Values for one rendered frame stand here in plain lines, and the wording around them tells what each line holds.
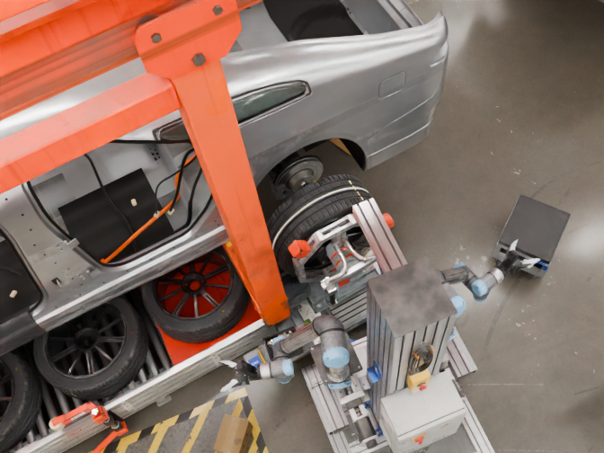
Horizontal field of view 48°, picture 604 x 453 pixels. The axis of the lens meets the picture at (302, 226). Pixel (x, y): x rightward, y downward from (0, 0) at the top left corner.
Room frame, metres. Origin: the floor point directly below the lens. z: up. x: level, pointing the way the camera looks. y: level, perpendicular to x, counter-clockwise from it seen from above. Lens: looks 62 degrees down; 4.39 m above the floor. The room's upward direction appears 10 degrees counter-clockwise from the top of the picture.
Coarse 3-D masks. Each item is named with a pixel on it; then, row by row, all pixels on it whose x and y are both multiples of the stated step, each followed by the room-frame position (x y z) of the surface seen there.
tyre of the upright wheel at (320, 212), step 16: (336, 176) 2.01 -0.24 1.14; (352, 176) 2.05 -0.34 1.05; (304, 192) 1.93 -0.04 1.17; (320, 192) 1.91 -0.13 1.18; (336, 192) 1.90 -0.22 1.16; (352, 192) 1.90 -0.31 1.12; (368, 192) 1.96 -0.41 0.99; (288, 208) 1.88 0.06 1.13; (320, 208) 1.81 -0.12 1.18; (336, 208) 1.80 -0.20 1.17; (272, 224) 1.84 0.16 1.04; (288, 224) 1.79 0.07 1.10; (304, 224) 1.75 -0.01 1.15; (320, 224) 1.74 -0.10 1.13; (272, 240) 1.78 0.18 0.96; (288, 240) 1.71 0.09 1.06; (288, 256) 1.67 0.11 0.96; (288, 272) 1.66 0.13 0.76
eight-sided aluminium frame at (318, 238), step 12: (348, 216) 1.76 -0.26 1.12; (324, 228) 1.71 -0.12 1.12; (348, 228) 1.70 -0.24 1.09; (312, 240) 1.67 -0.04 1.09; (324, 240) 1.65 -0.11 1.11; (312, 252) 1.63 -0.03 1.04; (300, 264) 1.60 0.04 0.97; (300, 276) 1.60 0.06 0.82; (312, 276) 1.63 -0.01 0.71; (324, 276) 1.65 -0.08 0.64
